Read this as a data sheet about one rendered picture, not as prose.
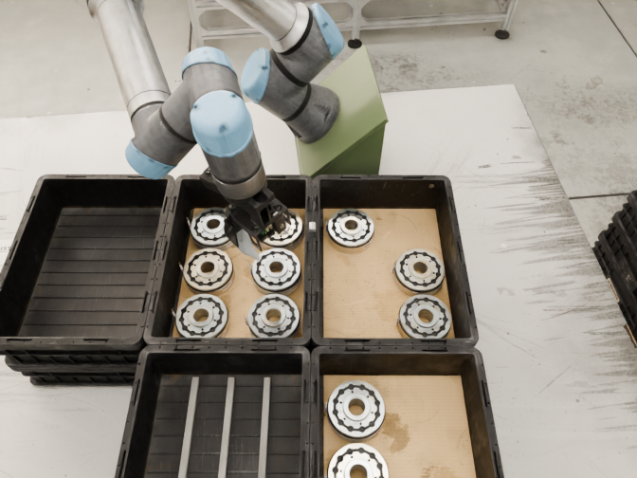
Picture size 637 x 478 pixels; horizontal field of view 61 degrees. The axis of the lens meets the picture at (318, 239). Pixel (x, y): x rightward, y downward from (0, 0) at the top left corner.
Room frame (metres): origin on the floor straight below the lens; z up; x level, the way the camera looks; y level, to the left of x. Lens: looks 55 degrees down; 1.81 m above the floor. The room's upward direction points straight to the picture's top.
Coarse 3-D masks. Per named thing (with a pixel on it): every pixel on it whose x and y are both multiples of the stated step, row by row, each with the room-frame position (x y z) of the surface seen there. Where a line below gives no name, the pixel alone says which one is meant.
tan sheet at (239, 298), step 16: (304, 224) 0.72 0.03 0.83; (192, 240) 0.68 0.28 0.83; (304, 240) 0.68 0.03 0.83; (240, 256) 0.63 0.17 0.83; (208, 272) 0.59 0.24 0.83; (240, 272) 0.59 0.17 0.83; (240, 288) 0.55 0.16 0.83; (256, 288) 0.55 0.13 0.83; (240, 304) 0.51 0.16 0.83; (240, 320) 0.48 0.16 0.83; (272, 320) 0.48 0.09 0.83; (176, 336) 0.45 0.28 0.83; (240, 336) 0.45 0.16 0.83
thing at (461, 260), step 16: (320, 176) 0.78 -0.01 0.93; (336, 176) 0.78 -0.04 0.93; (352, 176) 0.78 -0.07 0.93; (368, 176) 0.78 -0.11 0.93; (384, 176) 0.78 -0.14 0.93; (400, 176) 0.78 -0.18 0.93; (416, 176) 0.78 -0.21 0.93; (432, 176) 0.78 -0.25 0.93; (448, 192) 0.73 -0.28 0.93; (448, 208) 0.69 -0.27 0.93; (464, 272) 0.53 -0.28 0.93; (464, 288) 0.50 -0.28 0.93; (464, 304) 0.46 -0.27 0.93
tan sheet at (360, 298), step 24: (384, 216) 0.74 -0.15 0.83; (408, 216) 0.74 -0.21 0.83; (432, 216) 0.74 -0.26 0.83; (384, 240) 0.68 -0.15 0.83; (408, 240) 0.68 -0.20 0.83; (432, 240) 0.68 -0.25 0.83; (336, 264) 0.61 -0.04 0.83; (360, 264) 0.61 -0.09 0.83; (384, 264) 0.61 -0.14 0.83; (336, 288) 0.55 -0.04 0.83; (360, 288) 0.55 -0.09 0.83; (384, 288) 0.55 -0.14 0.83; (336, 312) 0.50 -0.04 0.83; (360, 312) 0.50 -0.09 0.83; (384, 312) 0.50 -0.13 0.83; (336, 336) 0.45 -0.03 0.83; (360, 336) 0.45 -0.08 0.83; (384, 336) 0.45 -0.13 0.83
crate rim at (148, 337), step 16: (192, 176) 0.78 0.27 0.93; (272, 176) 0.78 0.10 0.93; (288, 176) 0.78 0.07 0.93; (304, 176) 0.78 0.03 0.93; (176, 192) 0.73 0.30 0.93; (176, 208) 0.69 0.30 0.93; (160, 256) 0.57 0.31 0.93; (304, 256) 0.57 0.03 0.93; (160, 272) 0.53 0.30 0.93; (304, 272) 0.53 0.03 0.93; (160, 288) 0.50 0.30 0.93; (304, 288) 0.50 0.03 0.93; (304, 304) 0.46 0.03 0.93; (304, 320) 0.43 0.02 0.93; (144, 336) 0.40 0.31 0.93; (304, 336) 0.40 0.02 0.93
